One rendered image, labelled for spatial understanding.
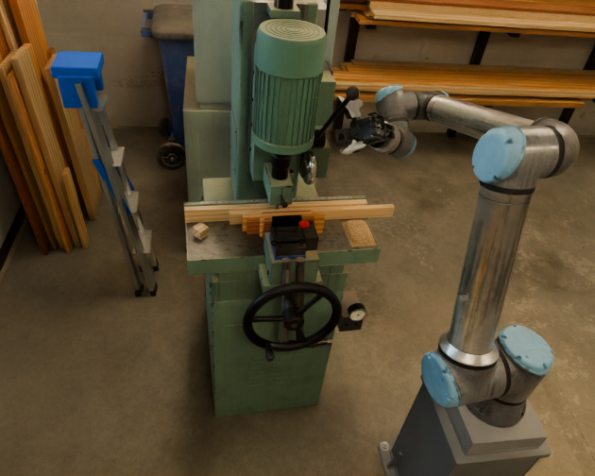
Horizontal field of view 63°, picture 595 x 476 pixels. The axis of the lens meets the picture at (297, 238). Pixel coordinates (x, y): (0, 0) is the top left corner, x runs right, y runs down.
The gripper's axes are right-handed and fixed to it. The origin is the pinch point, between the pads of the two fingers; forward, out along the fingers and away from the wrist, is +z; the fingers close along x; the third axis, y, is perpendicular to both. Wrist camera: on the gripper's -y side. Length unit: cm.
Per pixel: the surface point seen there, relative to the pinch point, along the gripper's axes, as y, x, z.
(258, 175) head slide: -35.7, 6.3, -7.6
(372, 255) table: -8.7, 34.6, -29.2
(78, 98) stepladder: -99, -31, 17
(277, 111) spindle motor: -9.6, -3.2, 12.6
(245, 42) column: -22.5, -27.4, 9.0
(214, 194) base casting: -67, 7, -18
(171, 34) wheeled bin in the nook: -142, -99, -62
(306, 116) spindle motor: -5.7, -2.5, 5.4
